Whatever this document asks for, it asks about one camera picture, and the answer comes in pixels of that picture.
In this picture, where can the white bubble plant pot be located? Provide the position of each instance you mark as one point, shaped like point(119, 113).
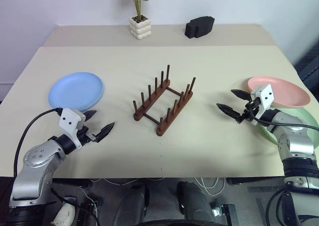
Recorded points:
point(140, 30)

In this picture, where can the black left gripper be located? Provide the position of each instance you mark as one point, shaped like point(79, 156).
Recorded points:
point(86, 135)

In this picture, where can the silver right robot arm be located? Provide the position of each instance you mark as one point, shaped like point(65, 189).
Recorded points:
point(296, 143)

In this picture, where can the black metal bracket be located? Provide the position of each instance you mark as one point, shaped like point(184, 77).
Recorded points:
point(228, 212)

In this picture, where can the blue plate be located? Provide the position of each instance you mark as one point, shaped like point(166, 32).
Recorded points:
point(74, 91)

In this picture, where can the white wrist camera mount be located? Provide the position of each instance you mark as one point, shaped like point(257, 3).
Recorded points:
point(265, 93)
point(69, 118)

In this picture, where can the pink red plate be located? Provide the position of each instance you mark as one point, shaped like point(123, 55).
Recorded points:
point(291, 93)

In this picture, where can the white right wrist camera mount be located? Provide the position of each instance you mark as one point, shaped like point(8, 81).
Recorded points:
point(265, 93)

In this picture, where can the brown wooden dish rack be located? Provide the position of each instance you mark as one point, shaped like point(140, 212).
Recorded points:
point(160, 132)

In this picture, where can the dark rounded shape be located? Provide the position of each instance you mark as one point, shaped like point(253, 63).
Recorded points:
point(194, 203)
point(132, 206)

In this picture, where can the white rounded object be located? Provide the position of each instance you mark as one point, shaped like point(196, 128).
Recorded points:
point(64, 212)

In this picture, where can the black foam block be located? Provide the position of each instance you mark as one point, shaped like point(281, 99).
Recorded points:
point(199, 27)

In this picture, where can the light green plate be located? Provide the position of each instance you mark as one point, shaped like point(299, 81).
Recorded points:
point(309, 117)

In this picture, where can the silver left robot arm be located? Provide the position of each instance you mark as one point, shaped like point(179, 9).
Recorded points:
point(35, 158)

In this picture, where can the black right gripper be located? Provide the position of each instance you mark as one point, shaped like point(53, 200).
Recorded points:
point(249, 111)

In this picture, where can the black ribbed object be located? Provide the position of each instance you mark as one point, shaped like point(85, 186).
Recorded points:
point(311, 64)

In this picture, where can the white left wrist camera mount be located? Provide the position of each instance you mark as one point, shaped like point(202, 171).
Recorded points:
point(69, 118)

